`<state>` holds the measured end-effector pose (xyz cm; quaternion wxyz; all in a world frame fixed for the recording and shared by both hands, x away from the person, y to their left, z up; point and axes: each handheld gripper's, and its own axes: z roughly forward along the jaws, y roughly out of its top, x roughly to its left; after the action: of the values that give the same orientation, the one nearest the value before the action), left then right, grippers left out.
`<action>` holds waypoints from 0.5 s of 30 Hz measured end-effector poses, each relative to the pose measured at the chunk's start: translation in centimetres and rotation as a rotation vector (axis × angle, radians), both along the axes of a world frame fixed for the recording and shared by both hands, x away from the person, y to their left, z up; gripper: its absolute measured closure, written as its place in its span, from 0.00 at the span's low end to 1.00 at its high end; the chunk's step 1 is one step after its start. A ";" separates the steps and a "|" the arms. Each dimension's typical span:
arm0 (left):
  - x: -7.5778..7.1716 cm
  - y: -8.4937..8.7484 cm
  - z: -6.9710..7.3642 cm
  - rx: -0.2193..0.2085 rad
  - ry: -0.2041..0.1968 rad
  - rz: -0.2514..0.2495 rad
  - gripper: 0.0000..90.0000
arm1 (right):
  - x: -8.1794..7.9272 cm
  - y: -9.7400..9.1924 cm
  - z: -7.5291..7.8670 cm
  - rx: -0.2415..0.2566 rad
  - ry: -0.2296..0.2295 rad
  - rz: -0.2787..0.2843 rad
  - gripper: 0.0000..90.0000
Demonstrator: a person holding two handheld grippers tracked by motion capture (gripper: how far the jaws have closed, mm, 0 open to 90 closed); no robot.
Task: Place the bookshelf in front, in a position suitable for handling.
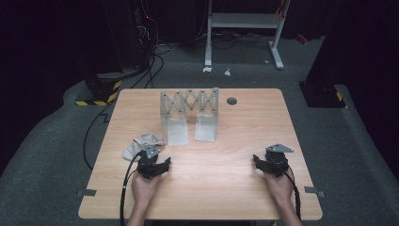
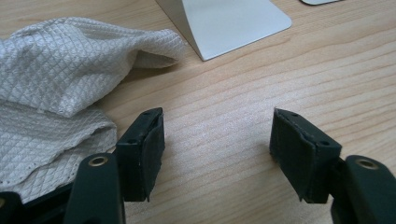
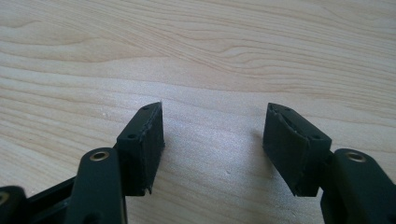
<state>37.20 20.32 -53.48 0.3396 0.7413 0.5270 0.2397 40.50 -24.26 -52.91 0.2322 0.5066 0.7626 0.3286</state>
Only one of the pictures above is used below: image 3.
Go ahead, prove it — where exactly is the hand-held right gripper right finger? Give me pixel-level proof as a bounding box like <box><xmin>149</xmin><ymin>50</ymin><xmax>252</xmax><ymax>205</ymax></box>
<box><xmin>262</xmin><ymin>102</ymin><xmax>332</xmax><ymax>198</ymax></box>

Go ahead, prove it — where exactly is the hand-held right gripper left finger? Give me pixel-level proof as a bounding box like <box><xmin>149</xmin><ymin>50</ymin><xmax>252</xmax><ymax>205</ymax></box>
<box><xmin>113</xmin><ymin>101</ymin><xmax>166</xmax><ymax>198</ymax></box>

